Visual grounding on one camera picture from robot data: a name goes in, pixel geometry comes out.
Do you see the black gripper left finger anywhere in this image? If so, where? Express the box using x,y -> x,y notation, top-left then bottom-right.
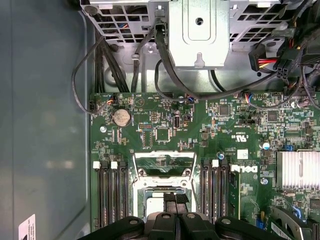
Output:
82,192 -> 179,240

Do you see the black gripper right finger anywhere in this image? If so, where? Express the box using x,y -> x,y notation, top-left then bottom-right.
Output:
176,194 -> 288,240

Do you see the silver CPU green edge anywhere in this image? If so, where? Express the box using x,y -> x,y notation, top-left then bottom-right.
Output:
143,191 -> 197,217

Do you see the thin wire locking lever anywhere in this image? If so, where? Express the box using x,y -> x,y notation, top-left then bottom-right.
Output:
193,174 -> 201,215

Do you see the metal socket cover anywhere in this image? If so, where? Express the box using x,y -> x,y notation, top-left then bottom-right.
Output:
131,150 -> 198,181

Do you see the black RAM slot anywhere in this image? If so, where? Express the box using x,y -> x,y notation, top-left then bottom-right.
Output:
210,159 -> 221,223
91,161 -> 106,230
201,159 -> 211,223
118,161 -> 131,219
219,159 -> 230,221
100,161 -> 114,226
110,161 -> 122,221

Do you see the CPU socket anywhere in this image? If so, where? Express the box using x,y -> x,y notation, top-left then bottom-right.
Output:
130,167 -> 201,221

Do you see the green RAM stick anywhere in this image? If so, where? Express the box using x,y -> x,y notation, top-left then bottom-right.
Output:
229,171 -> 242,220

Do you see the black graphics card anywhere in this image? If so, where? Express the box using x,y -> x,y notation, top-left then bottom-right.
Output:
269,204 -> 320,240

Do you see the green motherboard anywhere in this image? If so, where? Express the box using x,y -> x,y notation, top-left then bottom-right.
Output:
88,91 -> 320,240

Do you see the silver coin battery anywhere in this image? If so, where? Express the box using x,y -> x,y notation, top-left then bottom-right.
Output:
112,107 -> 132,127

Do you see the silver chipset heatsink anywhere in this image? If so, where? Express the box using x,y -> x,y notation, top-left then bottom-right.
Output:
275,149 -> 320,191

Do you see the white sticker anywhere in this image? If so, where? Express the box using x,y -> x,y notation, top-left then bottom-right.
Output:
18,213 -> 36,240

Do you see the black PC case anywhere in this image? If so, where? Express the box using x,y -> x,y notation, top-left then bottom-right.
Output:
0,0 -> 320,240

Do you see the black power connector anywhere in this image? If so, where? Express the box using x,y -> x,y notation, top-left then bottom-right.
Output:
248,43 -> 266,73

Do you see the perforated silver drive cage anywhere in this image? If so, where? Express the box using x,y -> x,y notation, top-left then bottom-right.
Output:
79,0 -> 301,55

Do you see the thin black wire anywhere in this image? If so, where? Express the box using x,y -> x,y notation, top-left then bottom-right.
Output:
71,32 -> 113,116

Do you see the thick black cable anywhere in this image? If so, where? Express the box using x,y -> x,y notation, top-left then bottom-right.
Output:
153,22 -> 320,101

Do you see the silver drive bracket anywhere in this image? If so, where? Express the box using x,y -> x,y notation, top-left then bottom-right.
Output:
167,0 -> 231,69

